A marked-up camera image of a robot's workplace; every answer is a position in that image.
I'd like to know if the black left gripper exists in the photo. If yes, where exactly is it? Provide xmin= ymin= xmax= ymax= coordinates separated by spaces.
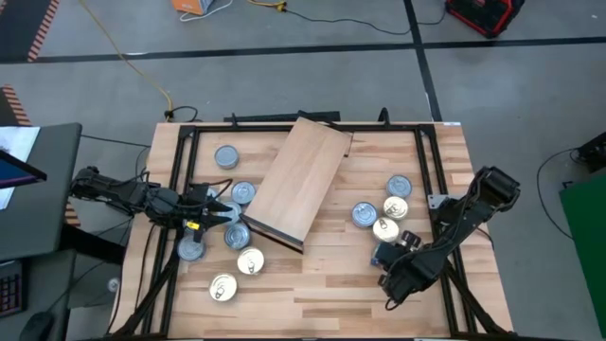
xmin=174 ymin=194 xmax=234 ymax=232

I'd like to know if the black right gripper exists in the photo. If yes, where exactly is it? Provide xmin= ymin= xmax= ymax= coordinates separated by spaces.
xmin=372 ymin=242 xmax=441 ymax=303

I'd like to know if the black flat bar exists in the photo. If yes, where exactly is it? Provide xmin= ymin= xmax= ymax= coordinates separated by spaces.
xmin=223 ymin=110 xmax=342 ymax=124

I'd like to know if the grey low desk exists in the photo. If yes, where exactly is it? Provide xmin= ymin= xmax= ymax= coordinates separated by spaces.
xmin=0 ymin=248 xmax=78 ymax=341

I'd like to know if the green mat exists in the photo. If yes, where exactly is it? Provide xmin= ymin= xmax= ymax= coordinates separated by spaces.
xmin=558 ymin=173 xmax=606 ymax=341

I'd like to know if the dark monitor with purple screen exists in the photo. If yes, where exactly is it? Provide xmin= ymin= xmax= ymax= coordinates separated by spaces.
xmin=0 ymin=149 xmax=48 ymax=190

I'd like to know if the orange cardboard box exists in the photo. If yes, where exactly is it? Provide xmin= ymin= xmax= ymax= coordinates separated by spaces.
xmin=170 ymin=0 xmax=217 ymax=16

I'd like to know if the black computer mouse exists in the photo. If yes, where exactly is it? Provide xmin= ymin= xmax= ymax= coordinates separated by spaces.
xmin=18 ymin=311 xmax=56 ymax=341

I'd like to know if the black keyboard with lit keys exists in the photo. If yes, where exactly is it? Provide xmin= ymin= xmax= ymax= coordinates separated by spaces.
xmin=0 ymin=259 xmax=26 ymax=319

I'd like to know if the black mat with orange stripes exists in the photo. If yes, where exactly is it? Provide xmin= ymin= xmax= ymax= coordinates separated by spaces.
xmin=0 ymin=83 xmax=32 ymax=127
xmin=0 ymin=0 xmax=62 ymax=63

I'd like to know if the black device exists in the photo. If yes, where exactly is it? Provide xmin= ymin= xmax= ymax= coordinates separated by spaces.
xmin=575 ymin=131 xmax=606 ymax=174

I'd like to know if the red and black case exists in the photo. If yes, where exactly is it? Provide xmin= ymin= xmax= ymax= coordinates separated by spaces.
xmin=444 ymin=0 xmax=526 ymax=39

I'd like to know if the black cable with yellow tag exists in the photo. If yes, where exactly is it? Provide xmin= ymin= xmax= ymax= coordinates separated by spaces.
xmin=183 ymin=177 xmax=235 ymax=234

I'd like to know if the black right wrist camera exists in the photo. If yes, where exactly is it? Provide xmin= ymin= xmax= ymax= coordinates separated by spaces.
xmin=399 ymin=230 xmax=423 ymax=251

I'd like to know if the black cable with plug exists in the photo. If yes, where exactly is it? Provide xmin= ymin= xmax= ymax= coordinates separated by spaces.
xmin=163 ymin=104 xmax=201 ymax=124

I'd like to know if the long yellow cable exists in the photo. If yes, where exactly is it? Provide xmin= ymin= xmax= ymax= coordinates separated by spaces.
xmin=78 ymin=0 xmax=175 ymax=117

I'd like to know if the black curved floor cable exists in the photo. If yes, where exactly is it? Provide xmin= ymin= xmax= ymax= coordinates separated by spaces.
xmin=536 ymin=147 xmax=581 ymax=241

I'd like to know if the white floor cable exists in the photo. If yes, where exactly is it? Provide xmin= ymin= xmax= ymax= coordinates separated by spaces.
xmin=178 ymin=0 xmax=235 ymax=24

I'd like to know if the yellow cable plug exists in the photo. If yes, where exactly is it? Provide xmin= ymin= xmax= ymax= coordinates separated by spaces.
xmin=245 ymin=0 xmax=289 ymax=12

